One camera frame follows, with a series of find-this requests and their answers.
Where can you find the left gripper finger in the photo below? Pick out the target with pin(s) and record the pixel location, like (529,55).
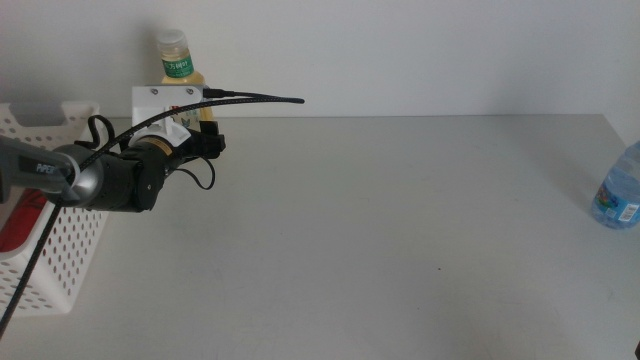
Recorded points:
(212,146)
(212,128)

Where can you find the yellow tea bottle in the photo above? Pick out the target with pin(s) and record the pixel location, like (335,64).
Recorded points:
(177,67)

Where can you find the red soda can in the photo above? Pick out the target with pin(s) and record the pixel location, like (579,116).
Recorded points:
(20,225)

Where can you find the clear water bottle blue label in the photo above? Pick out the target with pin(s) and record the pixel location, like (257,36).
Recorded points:
(617,195)

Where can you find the white perforated plastic basket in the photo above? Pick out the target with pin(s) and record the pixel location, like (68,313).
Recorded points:
(75,240)

